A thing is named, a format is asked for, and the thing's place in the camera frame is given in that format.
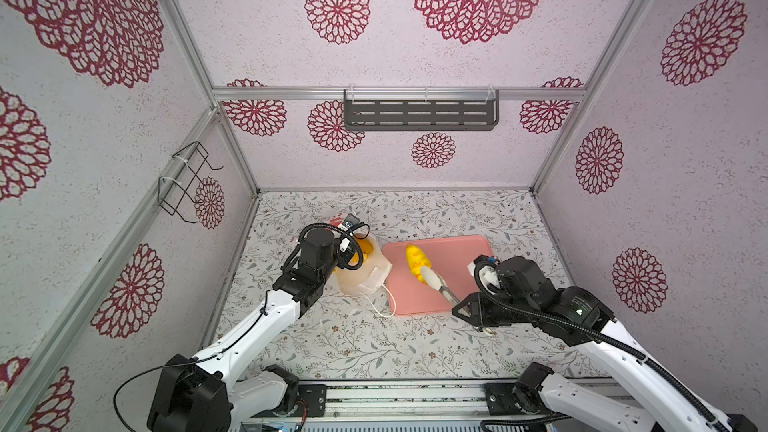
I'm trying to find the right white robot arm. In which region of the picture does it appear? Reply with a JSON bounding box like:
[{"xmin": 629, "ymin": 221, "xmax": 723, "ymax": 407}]
[{"xmin": 409, "ymin": 255, "xmax": 757, "ymax": 431}]

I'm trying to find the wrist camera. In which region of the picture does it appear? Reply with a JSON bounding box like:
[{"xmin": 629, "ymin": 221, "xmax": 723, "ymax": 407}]
[
  {"xmin": 339, "ymin": 214, "xmax": 370, "ymax": 238},
  {"xmin": 474, "ymin": 255, "xmax": 502, "ymax": 293}
]

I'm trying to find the black wire wall rack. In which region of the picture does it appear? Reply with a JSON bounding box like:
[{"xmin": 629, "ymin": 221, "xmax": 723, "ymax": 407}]
[{"xmin": 156, "ymin": 141, "xmax": 226, "ymax": 230}]

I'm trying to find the pink plastic tray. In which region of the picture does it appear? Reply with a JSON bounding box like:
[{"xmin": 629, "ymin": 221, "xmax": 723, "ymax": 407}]
[{"xmin": 382, "ymin": 235, "xmax": 493, "ymax": 316}]

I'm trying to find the grey slotted wall shelf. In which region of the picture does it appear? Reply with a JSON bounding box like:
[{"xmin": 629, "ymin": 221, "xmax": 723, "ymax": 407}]
[{"xmin": 342, "ymin": 90, "xmax": 499, "ymax": 132}]

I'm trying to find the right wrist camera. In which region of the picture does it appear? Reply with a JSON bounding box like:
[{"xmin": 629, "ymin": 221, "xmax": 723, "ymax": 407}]
[{"xmin": 474, "ymin": 255, "xmax": 502, "ymax": 293}]

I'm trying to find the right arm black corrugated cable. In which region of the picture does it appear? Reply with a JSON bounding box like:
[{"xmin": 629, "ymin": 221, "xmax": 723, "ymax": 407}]
[{"xmin": 473, "ymin": 259, "xmax": 730, "ymax": 432}]

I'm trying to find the orange bundt fake bread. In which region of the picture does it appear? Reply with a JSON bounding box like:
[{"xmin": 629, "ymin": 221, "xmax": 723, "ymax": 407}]
[{"xmin": 337, "ymin": 238, "xmax": 364, "ymax": 270}]

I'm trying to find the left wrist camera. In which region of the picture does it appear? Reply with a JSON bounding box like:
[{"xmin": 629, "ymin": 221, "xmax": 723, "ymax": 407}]
[{"xmin": 339, "ymin": 214, "xmax": 370, "ymax": 238}]

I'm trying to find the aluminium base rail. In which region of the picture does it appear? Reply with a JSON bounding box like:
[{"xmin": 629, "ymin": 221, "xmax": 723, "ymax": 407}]
[{"xmin": 243, "ymin": 379, "xmax": 583, "ymax": 431}]

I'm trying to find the white floral paper bag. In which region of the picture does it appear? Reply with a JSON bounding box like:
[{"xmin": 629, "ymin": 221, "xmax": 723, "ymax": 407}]
[{"xmin": 329, "ymin": 214, "xmax": 397, "ymax": 318}]

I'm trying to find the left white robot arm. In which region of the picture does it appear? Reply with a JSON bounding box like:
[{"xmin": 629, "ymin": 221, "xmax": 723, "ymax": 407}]
[{"xmin": 147, "ymin": 223, "xmax": 364, "ymax": 431}]

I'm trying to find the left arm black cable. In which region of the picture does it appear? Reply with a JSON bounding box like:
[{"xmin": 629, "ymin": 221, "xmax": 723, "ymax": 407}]
[{"xmin": 112, "ymin": 290, "xmax": 271, "ymax": 432}]

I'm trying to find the yellow croissant fake bread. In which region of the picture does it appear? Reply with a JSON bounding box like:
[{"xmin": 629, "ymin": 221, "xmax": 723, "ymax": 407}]
[{"xmin": 405, "ymin": 244, "xmax": 432, "ymax": 284}]

